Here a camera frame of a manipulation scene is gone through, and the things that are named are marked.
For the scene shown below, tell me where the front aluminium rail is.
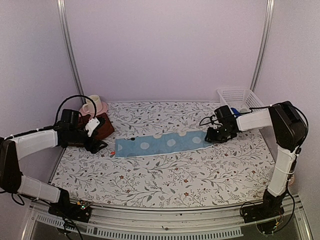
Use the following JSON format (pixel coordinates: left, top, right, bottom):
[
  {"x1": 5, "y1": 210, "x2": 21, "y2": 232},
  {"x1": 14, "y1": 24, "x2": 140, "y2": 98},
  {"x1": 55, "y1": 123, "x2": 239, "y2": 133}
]
[{"x1": 21, "y1": 195, "x2": 315, "y2": 240}]

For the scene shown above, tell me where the blue object in basket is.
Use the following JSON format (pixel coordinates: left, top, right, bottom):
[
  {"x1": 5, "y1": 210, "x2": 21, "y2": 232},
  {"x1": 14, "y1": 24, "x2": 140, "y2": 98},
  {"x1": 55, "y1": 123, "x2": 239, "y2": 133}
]
[{"x1": 230, "y1": 107, "x2": 241, "y2": 116}]

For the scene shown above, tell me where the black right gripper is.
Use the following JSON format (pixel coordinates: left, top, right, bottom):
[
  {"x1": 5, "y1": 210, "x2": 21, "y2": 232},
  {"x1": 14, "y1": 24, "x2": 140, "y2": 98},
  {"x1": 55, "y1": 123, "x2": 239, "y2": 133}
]
[{"x1": 205, "y1": 125, "x2": 233, "y2": 144}]

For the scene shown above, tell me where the blue patterned towel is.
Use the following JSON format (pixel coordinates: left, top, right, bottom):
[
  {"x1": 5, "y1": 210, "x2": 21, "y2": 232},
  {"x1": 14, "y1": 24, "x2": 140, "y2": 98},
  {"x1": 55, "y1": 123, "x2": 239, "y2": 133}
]
[{"x1": 115, "y1": 130, "x2": 212, "y2": 158}]

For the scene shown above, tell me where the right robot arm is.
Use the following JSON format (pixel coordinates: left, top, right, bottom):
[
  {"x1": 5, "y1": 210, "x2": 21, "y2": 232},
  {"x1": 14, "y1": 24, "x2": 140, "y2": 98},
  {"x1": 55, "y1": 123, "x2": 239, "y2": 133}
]
[{"x1": 205, "y1": 101, "x2": 309, "y2": 218}]

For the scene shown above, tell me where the right aluminium frame post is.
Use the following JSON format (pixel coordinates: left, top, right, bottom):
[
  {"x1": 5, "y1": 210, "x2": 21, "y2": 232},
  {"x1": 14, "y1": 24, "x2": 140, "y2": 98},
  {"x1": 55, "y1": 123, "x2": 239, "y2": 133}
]
[{"x1": 250, "y1": 0, "x2": 275, "y2": 92}]

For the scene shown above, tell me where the pink object at right edge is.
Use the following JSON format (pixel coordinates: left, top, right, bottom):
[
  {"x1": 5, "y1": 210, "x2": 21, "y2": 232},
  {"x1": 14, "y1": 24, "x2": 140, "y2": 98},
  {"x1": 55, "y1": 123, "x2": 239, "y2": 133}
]
[{"x1": 288, "y1": 175, "x2": 295, "y2": 186}]

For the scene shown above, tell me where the dark red towel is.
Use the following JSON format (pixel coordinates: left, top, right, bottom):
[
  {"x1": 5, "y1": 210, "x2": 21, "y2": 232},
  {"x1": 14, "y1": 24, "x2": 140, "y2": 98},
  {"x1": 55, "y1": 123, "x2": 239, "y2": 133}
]
[{"x1": 66, "y1": 113, "x2": 115, "y2": 147}]

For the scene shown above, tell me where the aluminium frame post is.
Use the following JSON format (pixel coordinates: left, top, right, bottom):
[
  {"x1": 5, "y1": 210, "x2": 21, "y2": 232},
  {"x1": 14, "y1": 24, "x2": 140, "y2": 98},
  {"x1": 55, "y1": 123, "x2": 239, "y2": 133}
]
[
  {"x1": 250, "y1": 0, "x2": 275, "y2": 92},
  {"x1": 56, "y1": 0, "x2": 85, "y2": 95}
]

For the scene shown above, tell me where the left aluminium frame post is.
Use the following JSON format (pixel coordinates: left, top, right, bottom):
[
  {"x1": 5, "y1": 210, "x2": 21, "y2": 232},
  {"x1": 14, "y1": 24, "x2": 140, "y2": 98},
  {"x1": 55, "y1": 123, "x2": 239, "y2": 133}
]
[{"x1": 56, "y1": 0, "x2": 85, "y2": 95}]

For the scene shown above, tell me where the pink saucer plate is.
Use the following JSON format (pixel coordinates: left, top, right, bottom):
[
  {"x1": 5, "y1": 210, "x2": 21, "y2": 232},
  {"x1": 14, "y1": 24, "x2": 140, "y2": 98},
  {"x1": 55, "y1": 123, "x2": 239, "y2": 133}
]
[{"x1": 79, "y1": 101, "x2": 108, "y2": 117}]

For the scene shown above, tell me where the cream ribbed mug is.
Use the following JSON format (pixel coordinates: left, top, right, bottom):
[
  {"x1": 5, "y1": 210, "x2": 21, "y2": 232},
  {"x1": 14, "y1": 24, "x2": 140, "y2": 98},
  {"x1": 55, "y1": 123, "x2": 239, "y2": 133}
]
[{"x1": 81, "y1": 94, "x2": 103, "y2": 114}]

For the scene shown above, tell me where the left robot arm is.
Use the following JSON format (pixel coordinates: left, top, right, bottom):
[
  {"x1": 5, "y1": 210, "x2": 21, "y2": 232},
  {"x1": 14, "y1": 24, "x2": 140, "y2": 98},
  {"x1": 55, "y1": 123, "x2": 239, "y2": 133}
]
[{"x1": 0, "y1": 109, "x2": 115, "y2": 217}]

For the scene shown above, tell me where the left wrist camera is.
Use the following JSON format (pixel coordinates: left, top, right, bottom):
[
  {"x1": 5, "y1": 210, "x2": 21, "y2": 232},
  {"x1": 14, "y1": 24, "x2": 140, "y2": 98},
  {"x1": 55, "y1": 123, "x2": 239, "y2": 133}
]
[{"x1": 84, "y1": 117, "x2": 100, "y2": 137}]

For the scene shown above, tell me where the white plastic basket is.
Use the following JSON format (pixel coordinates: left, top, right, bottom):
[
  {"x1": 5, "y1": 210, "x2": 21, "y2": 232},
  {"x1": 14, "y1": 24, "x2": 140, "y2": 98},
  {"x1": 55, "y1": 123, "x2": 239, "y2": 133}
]
[{"x1": 217, "y1": 87, "x2": 264, "y2": 113}]

